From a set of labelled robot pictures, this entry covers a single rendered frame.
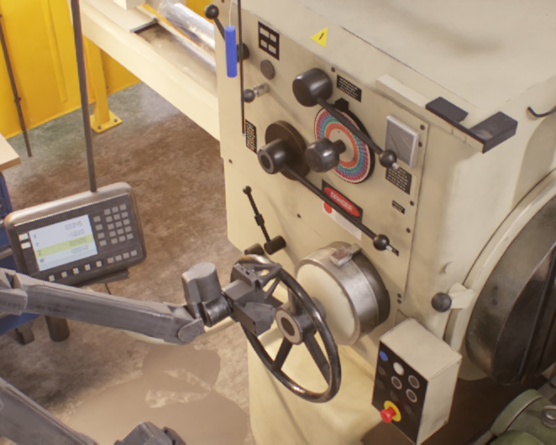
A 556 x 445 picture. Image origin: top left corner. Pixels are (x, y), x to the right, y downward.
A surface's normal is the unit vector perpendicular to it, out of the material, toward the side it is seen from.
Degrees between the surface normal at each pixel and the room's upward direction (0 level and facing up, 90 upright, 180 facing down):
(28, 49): 90
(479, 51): 0
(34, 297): 76
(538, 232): 32
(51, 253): 71
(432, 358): 0
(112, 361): 0
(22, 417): 89
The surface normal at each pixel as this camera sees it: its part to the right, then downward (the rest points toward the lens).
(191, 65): 0.00, -0.73
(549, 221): -0.32, -0.49
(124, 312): 0.46, 0.31
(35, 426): 0.65, 0.50
